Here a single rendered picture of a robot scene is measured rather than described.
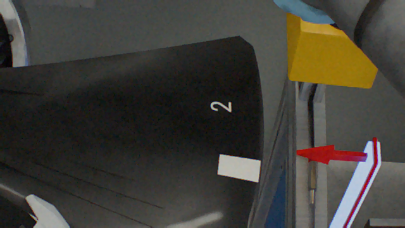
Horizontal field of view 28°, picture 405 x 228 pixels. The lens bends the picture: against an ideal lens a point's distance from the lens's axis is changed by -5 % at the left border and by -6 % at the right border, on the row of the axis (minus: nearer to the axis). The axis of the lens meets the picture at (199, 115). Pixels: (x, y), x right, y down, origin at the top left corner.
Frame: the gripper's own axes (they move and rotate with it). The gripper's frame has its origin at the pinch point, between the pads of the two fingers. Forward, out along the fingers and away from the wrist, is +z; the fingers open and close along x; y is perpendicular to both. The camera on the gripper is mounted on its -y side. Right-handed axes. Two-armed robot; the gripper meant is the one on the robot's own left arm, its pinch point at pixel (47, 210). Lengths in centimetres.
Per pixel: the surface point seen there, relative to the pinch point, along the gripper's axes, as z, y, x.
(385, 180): 23, -82, 127
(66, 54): 71, -26, 85
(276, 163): 16, -37, 57
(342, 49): 7.2, -36.2, 17.0
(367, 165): -9.6, -22.9, 2.3
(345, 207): -9.2, -22.4, 10.3
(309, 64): 9.1, -33.4, 19.9
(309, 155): -6.2, -19.5, 2.1
